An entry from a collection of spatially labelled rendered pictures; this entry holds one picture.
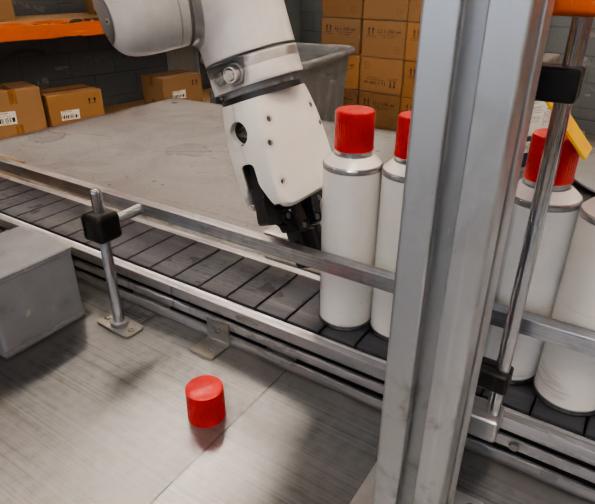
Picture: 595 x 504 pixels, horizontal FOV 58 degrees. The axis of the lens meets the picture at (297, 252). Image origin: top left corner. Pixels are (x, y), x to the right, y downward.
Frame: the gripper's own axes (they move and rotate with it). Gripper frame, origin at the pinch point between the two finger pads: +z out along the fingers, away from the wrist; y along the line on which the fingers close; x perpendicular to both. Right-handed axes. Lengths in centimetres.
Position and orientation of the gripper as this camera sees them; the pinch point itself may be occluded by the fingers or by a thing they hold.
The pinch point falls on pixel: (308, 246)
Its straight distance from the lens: 52.9
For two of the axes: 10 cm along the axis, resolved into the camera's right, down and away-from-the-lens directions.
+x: -7.9, 0.6, 6.1
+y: 5.5, -3.9, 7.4
